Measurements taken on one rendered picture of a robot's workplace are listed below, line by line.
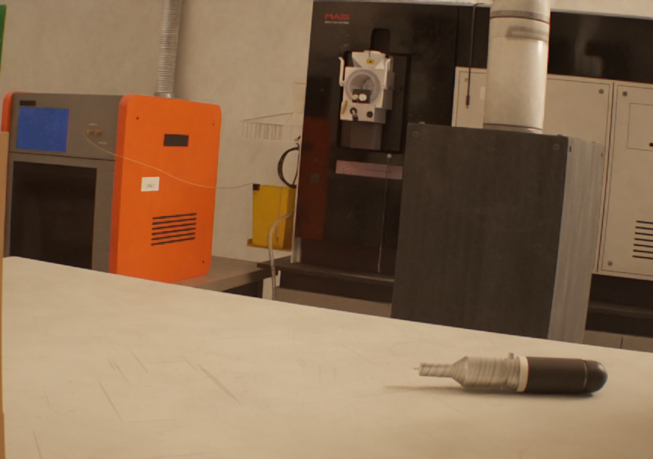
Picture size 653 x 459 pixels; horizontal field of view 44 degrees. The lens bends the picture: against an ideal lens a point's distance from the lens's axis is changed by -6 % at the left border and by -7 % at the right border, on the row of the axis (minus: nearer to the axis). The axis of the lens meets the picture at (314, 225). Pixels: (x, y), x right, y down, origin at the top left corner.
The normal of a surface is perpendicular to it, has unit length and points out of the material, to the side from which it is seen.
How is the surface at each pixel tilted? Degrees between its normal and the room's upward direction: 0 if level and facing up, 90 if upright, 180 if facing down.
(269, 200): 93
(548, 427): 0
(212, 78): 90
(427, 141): 90
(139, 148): 90
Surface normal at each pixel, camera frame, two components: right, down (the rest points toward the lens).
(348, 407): 0.08, -0.99
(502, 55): -0.68, 0.01
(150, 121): 0.93, 0.11
